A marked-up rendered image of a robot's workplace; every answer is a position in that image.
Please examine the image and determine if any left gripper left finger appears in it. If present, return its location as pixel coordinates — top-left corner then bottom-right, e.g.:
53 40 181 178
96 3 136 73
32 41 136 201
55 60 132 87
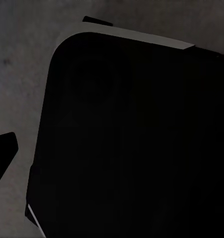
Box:
0 132 18 179

